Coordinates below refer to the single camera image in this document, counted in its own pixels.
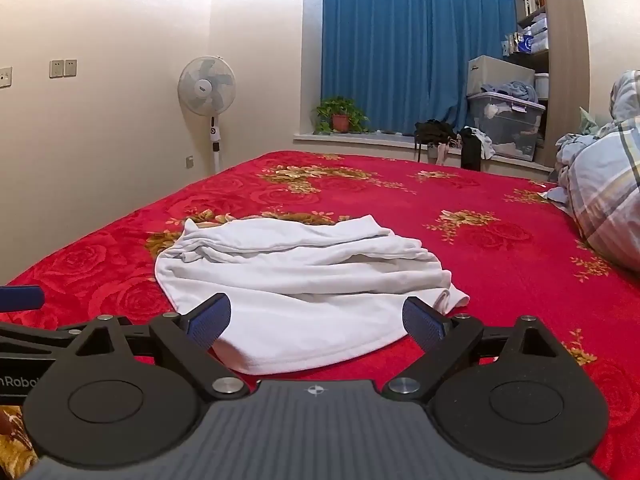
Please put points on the blue clothes pile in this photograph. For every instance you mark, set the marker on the blue clothes pile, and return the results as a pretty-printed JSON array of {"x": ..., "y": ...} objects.
[{"x": 517, "y": 91}]

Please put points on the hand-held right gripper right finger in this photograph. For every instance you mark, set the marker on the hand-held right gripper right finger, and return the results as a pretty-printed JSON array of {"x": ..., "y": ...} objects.
[{"x": 422, "y": 322}]

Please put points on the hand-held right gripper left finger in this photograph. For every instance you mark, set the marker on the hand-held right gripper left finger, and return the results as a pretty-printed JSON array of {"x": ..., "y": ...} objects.
[{"x": 210, "y": 317}]

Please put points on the white shelf box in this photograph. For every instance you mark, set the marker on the white shelf box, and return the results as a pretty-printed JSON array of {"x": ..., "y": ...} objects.
[{"x": 541, "y": 86}]

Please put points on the grey cardboard box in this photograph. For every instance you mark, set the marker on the grey cardboard box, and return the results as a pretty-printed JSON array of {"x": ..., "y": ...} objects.
[{"x": 492, "y": 72}]

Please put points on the white standing fan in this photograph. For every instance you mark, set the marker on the white standing fan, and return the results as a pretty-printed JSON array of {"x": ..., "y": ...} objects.
[{"x": 206, "y": 85}]

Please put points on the light green cloth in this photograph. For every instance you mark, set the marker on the light green cloth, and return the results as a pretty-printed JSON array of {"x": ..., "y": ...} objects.
[{"x": 592, "y": 122}]

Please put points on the potted green plant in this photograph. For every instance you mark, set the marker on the potted green plant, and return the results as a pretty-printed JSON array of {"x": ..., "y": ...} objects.
[{"x": 341, "y": 115}]

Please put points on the white garment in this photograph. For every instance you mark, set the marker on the white garment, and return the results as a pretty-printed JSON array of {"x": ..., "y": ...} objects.
[{"x": 310, "y": 290}]

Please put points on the white crumpled cloth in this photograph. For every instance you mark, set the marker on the white crumpled cloth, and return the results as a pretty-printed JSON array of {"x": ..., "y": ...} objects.
[{"x": 486, "y": 142}]

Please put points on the clear plastic storage box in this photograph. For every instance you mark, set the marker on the clear plastic storage box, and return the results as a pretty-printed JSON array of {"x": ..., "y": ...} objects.
[{"x": 505, "y": 130}]

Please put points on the plaid quilt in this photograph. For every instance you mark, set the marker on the plaid quilt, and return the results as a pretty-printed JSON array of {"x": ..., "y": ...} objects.
[{"x": 607, "y": 185}]

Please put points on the wooden bookshelf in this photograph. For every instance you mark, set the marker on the wooden bookshelf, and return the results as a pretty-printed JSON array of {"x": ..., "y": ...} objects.
[{"x": 567, "y": 60}]

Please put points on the white window sill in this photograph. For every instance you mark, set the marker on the white window sill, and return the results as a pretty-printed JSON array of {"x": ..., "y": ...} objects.
[{"x": 360, "y": 141}]

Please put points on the blue curtain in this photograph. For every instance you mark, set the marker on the blue curtain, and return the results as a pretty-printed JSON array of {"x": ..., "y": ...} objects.
[{"x": 410, "y": 50}]

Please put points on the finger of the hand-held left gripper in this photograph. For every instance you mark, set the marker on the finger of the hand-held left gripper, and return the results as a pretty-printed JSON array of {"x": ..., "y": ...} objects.
[{"x": 20, "y": 297}]

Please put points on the pink cloth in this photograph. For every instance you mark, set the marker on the pink cloth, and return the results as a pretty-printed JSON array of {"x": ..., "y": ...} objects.
[{"x": 442, "y": 154}]

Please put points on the wall socket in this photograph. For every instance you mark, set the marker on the wall socket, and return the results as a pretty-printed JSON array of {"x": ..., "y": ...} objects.
[
  {"x": 5, "y": 77},
  {"x": 70, "y": 67},
  {"x": 55, "y": 68}
]

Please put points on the red floral blanket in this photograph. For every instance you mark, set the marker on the red floral blanket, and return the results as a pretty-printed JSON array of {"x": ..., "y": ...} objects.
[{"x": 500, "y": 270}]

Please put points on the black narrow bag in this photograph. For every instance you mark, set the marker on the black narrow bag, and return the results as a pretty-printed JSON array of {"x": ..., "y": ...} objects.
[{"x": 470, "y": 152}]

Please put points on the row of books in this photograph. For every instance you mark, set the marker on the row of books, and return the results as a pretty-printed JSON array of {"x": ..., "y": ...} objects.
[{"x": 532, "y": 5}]

